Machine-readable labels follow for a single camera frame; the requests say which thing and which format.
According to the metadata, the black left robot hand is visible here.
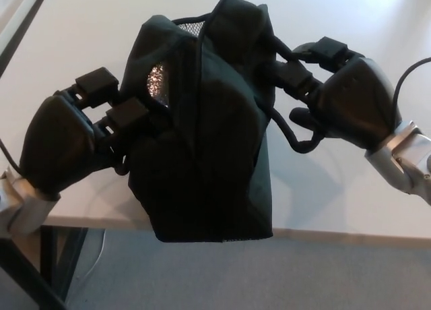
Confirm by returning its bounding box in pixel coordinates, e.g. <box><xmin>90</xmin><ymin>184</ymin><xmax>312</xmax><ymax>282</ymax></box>
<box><xmin>18</xmin><ymin>66</ymin><xmax>151</xmax><ymax>202</ymax></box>

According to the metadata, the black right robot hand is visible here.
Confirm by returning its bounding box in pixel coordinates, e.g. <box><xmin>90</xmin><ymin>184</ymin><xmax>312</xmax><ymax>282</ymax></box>
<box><xmin>261</xmin><ymin>36</ymin><xmax>400</xmax><ymax>152</ymax></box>

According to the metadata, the black fabric lunch bag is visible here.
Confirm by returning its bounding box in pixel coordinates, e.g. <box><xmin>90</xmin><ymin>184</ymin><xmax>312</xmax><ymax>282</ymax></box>
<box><xmin>114</xmin><ymin>0</ymin><xmax>324</xmax><ymax>243</ymax></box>

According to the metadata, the black metal desk leg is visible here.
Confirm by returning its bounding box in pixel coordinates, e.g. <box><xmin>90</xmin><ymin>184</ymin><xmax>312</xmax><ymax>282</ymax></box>
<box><xmin>39</xmin><ymin>224</ymin><xmax>89</xmax><ymax>303</ymax></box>

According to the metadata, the adjacent white desk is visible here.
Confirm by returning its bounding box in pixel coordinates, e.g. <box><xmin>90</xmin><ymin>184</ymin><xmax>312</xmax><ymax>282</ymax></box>
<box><xmin>0</xmin><ymin>0</ymin><xmax>51</xmax><ymax>57</ymax></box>

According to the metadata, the black slanted bar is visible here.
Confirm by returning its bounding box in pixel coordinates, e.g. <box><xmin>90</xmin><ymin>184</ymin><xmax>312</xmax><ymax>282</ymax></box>
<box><xmin>0</xmin><ymin>235</ymin><xmax>67</xmax><ymax>310</ymax></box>

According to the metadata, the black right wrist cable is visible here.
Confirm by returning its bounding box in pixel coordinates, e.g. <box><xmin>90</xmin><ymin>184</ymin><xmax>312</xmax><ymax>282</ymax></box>
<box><xmin>392</xmin><ymin>56</ymin><xmax>431</xmax><ymax>129</ymax></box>

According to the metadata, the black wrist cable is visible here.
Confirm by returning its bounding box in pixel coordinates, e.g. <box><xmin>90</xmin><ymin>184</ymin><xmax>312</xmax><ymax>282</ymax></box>
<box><xmin>0</xmin><ymin>137</ymin><xmax>23</xmax><ymax>175</ymax></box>
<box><xmin>392</xmin><ymin>56</ymin><xmax>431</xmax><ymax>129</ymax></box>

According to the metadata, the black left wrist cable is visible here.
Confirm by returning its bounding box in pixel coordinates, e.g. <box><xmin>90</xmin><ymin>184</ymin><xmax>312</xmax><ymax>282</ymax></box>
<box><xmin>0</xmin><ymin>137</ymin><xmax>23</xmax><ymax>175</ymax></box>

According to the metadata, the thin white floor cable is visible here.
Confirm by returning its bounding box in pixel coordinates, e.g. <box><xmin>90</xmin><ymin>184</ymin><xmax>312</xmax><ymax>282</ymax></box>
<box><xmin>90</xmin><ymin>228</ymin><xmax>108</xmax><ymax>270</ymax></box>

